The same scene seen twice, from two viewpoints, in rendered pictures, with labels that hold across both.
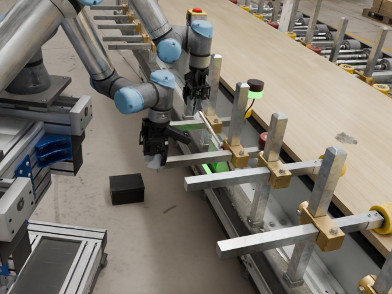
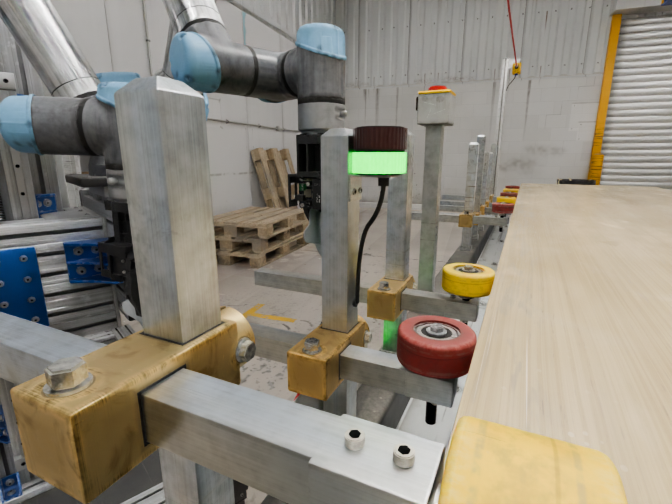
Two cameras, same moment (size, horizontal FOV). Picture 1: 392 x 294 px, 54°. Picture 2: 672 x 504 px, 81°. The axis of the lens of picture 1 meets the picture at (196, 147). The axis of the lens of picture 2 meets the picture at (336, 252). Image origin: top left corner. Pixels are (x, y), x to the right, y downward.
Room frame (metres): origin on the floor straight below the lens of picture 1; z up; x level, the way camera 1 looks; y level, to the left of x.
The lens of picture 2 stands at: (0.92, -0.48, 1.08)
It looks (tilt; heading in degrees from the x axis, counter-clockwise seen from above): 14 degrees down; 48
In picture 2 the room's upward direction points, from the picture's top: straight up
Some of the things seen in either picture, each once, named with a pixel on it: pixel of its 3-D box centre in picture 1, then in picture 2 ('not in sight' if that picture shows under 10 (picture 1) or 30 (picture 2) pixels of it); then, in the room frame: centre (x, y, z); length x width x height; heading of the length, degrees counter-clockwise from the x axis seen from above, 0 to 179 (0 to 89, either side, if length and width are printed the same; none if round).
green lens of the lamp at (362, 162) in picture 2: (254, 91); (379, 162); (1.26, -0.18, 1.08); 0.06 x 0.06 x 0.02
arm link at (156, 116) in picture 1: (159, 113); (136, 186); (1.08, 0.13, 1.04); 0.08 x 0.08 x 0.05
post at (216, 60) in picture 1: (209, 109); (397, 266); (1.47, -0.04, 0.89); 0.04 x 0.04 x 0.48; 22
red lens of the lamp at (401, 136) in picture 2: (255, 85); (379, 139); (1.26, -0.18, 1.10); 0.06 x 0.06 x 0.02
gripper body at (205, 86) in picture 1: (198, 81); (320, 172); (1.34, 0.02, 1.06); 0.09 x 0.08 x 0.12; 22
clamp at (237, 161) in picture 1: (235, 151); (334, 350); (1.22, -0.15, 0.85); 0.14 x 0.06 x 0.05; 22
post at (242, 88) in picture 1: (233, 142); (340, 323); (1.24, -0.14, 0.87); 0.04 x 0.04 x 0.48; 22
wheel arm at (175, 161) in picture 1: (220, 157); (282, 347); (1.18, -0.09, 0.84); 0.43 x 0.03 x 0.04; 112
